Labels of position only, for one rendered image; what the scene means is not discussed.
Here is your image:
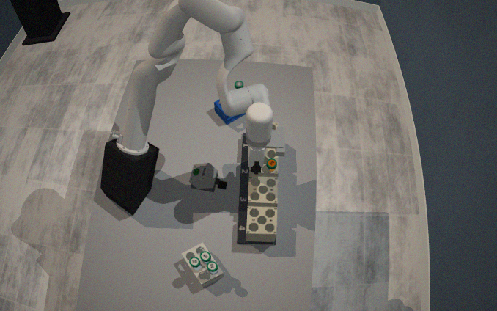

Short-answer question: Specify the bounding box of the blue tube rack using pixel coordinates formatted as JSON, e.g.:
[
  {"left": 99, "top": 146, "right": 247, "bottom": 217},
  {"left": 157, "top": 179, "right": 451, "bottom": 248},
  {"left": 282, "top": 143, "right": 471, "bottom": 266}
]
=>
[{"left": 215, "top": 100, "right": 246, "bottom": 125}]

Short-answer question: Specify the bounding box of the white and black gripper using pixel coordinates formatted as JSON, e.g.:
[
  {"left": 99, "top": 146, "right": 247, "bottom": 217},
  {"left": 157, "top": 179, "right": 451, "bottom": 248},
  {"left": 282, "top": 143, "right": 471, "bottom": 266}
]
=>
[{"left": 247, "top": 142, "right": 266, "bottom": 174}]

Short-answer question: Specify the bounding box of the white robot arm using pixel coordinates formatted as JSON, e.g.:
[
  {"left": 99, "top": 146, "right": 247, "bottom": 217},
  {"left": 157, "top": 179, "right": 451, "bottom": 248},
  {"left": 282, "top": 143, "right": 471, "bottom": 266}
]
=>
[{"left": 111, "top": 0, "right": 285, "bottom": 156}]

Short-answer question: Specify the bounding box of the clear tube with green cap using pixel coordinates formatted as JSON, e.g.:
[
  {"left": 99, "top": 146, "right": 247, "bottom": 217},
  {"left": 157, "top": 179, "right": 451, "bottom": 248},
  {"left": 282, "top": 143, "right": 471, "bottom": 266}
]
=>
[
  {"left": 189, "top": 257, "right": 202, "bottom": 270},
  {"left": 207, "top": 261, "right": 218, "bottom": 274},
  {"left": 200, "top": 251, "right": 212, "bottom": 265}
]

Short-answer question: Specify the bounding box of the clear plastic tube rack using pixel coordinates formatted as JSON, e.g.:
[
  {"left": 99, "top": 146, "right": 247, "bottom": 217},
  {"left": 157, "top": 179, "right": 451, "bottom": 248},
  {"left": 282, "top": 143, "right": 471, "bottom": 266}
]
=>
[{"left": 183, "top": 243, "right": 224, "bottom": 287}]

